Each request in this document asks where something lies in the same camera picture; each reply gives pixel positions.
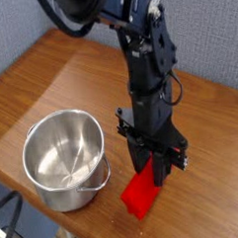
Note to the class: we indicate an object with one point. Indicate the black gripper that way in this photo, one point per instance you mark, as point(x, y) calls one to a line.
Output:
point(150, 132)

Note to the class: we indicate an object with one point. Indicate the red elongated object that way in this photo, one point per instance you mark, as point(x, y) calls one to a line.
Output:
point(140, 193)

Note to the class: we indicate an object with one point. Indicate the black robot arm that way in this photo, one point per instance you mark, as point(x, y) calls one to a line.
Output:
point(150, 55)

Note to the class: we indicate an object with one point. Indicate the silver metal pot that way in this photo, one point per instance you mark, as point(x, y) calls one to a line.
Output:
point(64, 157)

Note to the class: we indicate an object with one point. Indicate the black and white object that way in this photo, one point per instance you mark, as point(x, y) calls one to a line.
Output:
point(10, 230)

